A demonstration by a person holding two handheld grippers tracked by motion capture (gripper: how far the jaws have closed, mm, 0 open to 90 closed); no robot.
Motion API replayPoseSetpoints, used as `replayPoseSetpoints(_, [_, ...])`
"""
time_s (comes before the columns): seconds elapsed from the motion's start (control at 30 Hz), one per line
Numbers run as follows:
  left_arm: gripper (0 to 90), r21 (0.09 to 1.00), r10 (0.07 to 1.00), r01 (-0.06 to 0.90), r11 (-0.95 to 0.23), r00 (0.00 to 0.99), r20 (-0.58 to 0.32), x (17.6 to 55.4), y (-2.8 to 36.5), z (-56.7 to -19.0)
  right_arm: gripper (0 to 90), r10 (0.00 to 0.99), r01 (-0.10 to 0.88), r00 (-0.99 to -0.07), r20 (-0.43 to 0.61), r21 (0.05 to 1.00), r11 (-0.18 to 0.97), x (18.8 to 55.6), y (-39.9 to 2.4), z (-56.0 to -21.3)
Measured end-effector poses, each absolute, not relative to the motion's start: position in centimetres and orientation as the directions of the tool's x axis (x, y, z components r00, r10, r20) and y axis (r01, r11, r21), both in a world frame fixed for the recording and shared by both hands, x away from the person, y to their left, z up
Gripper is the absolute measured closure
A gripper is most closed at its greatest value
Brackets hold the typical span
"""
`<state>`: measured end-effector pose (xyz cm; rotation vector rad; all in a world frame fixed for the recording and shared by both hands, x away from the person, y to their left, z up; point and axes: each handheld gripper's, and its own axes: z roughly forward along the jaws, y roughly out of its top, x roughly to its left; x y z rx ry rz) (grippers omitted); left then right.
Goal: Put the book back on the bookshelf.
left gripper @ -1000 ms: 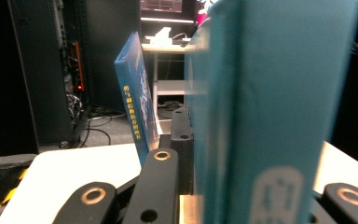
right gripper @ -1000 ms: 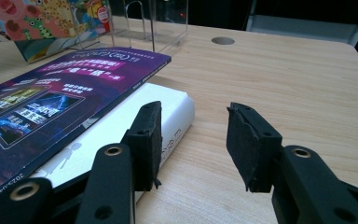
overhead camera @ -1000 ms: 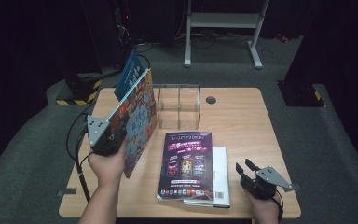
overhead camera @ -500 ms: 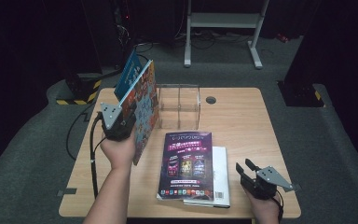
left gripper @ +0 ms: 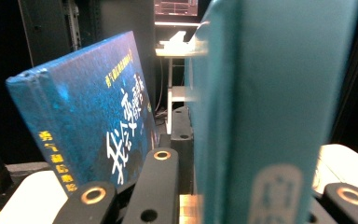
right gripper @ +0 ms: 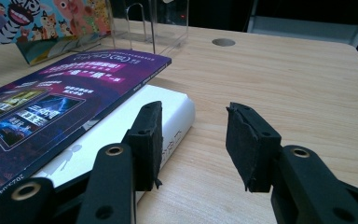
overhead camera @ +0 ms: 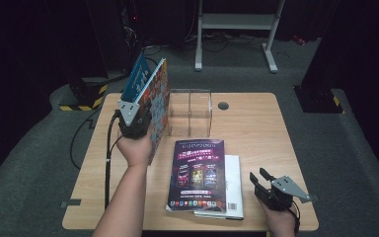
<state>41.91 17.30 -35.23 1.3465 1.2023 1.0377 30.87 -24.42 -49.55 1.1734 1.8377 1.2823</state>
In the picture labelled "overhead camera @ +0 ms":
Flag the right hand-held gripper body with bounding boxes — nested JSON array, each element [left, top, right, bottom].
[[255, 175, 312, 212]]

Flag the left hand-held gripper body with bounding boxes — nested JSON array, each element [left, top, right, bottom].
[[116, 99, 153, 140]]

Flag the thick white book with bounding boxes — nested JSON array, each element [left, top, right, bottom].
[[193, 154, 245, 221]]

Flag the light blue picture book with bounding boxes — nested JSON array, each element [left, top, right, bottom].
[[134, 58, 171, 166]]

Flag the dark blue picture book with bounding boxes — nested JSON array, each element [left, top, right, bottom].
[[120, 52, 153, 104]]

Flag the clear acrylic book rack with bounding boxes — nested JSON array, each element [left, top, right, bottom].
[[167, 88, 214, 138]]

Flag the purple magazine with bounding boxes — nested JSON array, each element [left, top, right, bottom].
[[165, 138, 227, 213]]

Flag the person's right hand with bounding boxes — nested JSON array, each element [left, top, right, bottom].
[[258, 197, 297, 237]]

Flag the person's left hand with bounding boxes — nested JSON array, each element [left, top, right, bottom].
[[115, 128, 155, 170]]

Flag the black base with yellow stripes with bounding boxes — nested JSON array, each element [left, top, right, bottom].
[[293, 86, 345, 115], [58, 77, 109, 113]]

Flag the black computer tower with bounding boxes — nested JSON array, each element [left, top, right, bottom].
[[87, 0, 144, 73]]

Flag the small red floor object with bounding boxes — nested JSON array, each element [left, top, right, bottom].
[[291, 34, 307, 46]]

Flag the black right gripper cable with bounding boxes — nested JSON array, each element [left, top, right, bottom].
[[289, 200, 301, 236]]

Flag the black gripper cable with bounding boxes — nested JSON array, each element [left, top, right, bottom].
[[104, 110, 123, 210], [289, 200, 301, 236]]

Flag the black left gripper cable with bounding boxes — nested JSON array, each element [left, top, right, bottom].
[[104, 110, 123, 210]]

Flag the black floor cable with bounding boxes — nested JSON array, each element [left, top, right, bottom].
[[69, 110, 102, 171], [143, 45, 161, 72]]

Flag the bundle of black cables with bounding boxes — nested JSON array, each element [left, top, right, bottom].
[[186, 31, 267, 53]]

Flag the white metal stand frame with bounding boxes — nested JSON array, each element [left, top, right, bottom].
[[194, 0, 286, 74]]

